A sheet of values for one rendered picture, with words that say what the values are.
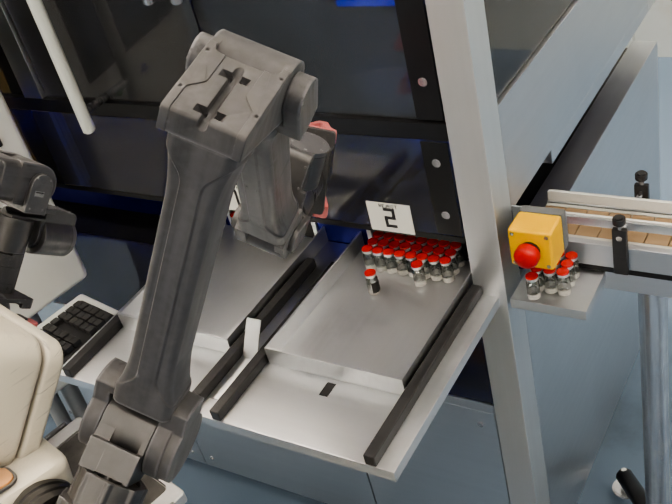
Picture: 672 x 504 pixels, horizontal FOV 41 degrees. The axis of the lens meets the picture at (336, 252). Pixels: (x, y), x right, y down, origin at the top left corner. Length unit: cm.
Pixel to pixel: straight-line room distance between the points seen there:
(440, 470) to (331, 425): 63
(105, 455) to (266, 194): 31
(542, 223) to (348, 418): 43
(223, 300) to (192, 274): 92
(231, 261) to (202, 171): 108
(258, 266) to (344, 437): 51
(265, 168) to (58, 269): 119
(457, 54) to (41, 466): 78
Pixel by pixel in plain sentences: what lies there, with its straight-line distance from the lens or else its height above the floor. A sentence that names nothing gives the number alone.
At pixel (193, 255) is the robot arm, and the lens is 78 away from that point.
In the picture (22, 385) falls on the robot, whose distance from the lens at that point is 99.
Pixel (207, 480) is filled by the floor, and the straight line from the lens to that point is 264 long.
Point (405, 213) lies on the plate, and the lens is 152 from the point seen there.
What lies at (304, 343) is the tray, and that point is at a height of 88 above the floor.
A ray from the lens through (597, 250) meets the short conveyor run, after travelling 156.
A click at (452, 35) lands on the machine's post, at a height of 136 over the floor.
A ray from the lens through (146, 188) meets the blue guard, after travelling 188.
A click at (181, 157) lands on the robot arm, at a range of 74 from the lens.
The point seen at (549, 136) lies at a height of 104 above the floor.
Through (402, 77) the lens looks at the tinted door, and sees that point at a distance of 139.
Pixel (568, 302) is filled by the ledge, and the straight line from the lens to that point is 152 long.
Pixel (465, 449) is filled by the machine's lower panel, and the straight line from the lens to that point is 189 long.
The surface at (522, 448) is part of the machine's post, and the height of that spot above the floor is 50.
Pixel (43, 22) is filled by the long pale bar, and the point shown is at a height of 141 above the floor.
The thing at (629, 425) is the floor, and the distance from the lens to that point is 252.
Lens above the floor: 186
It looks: 34 degrees down
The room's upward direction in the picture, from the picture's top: 15 degrees counter-clockwise
